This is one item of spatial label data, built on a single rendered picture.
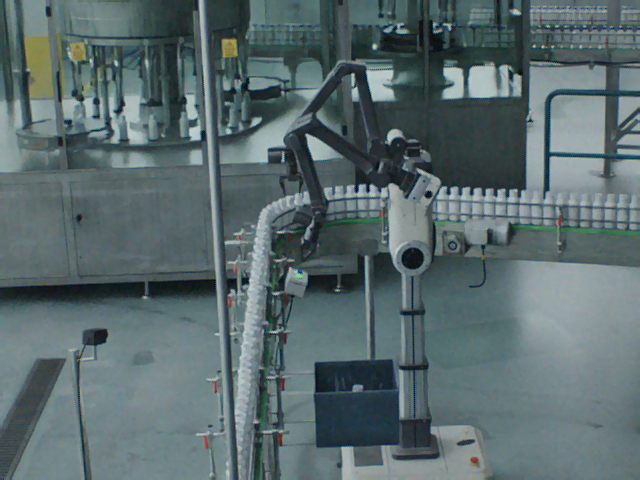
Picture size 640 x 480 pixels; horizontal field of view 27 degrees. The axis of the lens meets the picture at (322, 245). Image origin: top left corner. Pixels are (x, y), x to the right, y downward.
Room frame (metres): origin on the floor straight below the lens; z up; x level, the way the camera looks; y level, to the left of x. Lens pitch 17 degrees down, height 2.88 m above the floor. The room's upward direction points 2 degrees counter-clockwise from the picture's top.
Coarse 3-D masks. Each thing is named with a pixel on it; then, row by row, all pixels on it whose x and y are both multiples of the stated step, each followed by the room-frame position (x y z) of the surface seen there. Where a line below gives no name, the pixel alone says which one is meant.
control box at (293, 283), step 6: (294, 270) 5.41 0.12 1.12; (288, 276) 5.36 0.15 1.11; (294, 276) 5.33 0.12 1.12; (306, 276) 5.38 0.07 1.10; (288, 282) 5.30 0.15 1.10; (294, 282) 5.30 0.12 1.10; (300, 282) 5.30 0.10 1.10; (306, 282) 5.30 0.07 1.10; (288, 288) 5.30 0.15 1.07; (294, 288) 5.30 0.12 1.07; (300, 288) 5.30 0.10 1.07; (294, 294) 5.30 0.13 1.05; (300, 294) 5.30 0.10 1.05; (276, 318) 5.36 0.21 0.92; (288, 318) 5.33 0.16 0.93; (276, 354) 5.20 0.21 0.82; (276, 360) 5.13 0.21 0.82; (276, 366) 5.07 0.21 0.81
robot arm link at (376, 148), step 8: (336, 64) 5.64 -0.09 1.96; (344, 64) 5.59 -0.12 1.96; (352, 64) 5.60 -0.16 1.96; (360, 64) 5.61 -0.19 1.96; (352, 72) 5.59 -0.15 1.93; (360, 72) 5.60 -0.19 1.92; (360, 80) 5.61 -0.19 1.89; (360, 88) 5.61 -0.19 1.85; (368, 88) 5.61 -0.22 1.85; (360, 96) 5.61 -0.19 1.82; (368, 96) 5.61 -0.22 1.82; (368, 104) 5.61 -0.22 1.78; (368, 112) 5.61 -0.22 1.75; (368, 120) 5.61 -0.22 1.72; (376, 120) 5.61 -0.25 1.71; (368, 128) 5.61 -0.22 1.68; (376, 128) 5.60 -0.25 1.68; (368, 136) 5.60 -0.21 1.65; (376, 136) 5.60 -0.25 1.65; (376, 144) 5.58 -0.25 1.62; (368, 152) 5.57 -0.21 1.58; (376, 152) 5.58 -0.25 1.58; (384, 152) 5.58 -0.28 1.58
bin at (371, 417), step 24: (360, 360) 4.78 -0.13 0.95; (384, 360) 4.78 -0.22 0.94; (336, 384) 4.78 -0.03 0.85; (360, 384) 4.78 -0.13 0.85; (384, 384) 4.78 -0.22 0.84; (336, 408) 4.47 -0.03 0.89; (360, 408) 4.47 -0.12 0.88; (384, 408) 4.47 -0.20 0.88; (336, 432) 4.47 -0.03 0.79; (360, 432) 4.47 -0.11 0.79; (384, 432) 4.47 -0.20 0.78
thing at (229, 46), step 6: (222, 42) 8.30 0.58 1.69; (228, 42) 8.30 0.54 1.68; (234, 42) 8.30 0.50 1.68; (72, 48) 8.30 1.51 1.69; (78, 48) 8.30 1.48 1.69; (84, 48) 8.30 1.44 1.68; (228, 48) 8.30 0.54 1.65; (234, 48) 8.30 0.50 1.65; (72, 54) 8.30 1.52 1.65; (78, 54) 8.30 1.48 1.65; (84, 54) 8.30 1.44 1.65; (228, 54) 8.30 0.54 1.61; (234, 54) 8.30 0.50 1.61; (72, 60) 8.30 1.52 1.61
